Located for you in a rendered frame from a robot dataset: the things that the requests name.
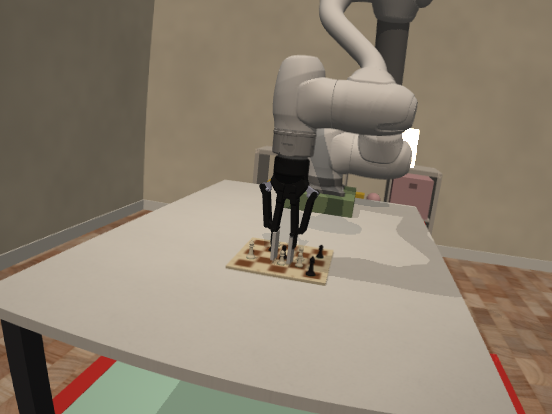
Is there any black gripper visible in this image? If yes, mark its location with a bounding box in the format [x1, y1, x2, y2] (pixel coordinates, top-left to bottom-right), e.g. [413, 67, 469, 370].
[259, 155, 319, 264]

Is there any white bishop chess piece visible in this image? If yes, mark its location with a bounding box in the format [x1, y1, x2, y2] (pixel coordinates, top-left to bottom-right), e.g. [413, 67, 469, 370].
[246, 240, 255, 259]

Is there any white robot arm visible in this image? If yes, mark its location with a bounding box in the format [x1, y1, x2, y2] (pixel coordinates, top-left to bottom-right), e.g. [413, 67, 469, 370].
[272, 0, 433, 197]

